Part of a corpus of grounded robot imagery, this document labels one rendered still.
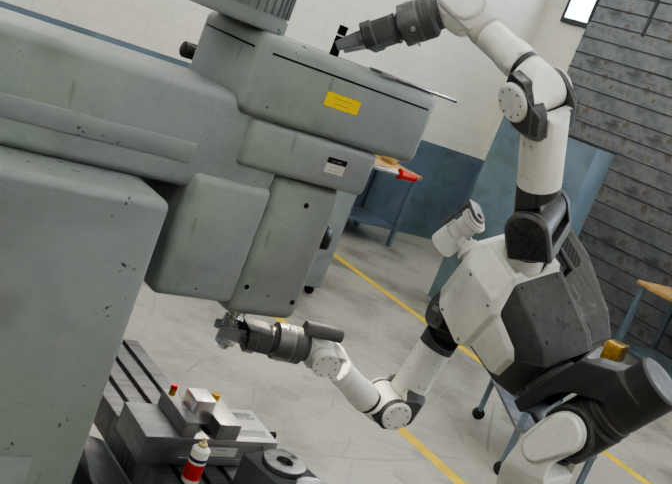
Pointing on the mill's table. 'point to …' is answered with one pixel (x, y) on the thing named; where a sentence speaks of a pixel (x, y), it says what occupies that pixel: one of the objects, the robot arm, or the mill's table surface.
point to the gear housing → (305, 157)
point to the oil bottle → (196, 463)
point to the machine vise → (185, 433)
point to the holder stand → (273, 469)
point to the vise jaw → (223, 423)
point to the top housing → (312, 88)
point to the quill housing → (283, 248)
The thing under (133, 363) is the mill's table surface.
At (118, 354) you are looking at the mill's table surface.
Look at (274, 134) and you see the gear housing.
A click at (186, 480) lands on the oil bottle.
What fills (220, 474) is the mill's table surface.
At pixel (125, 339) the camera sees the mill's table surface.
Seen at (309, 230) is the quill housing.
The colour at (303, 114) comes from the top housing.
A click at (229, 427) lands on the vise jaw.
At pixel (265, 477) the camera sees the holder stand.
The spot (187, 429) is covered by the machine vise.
